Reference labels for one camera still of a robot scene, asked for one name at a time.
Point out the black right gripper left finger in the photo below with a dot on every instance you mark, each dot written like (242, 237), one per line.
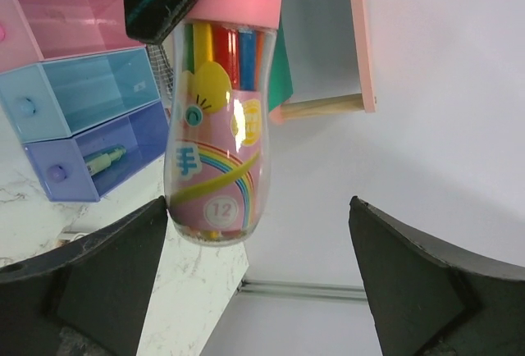
(88, 297)

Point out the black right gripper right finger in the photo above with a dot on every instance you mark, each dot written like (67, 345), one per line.
(430, 297)

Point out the four-compartment pastel organizer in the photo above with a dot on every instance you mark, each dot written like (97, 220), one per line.
(73, 83)

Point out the green correction pen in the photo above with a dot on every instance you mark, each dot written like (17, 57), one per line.
(103, 159)

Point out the pink crayon bottle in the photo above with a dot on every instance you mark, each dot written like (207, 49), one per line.
(217, 166)

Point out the spiral notebook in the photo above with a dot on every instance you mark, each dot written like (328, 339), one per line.
(162, 72)

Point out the green book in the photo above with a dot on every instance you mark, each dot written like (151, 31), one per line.
(280, 83)

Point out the pink oval shelf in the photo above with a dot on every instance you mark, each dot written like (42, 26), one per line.
(328, 47)

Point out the aluminium frame rail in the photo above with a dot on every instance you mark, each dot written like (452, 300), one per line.
(309, 291)

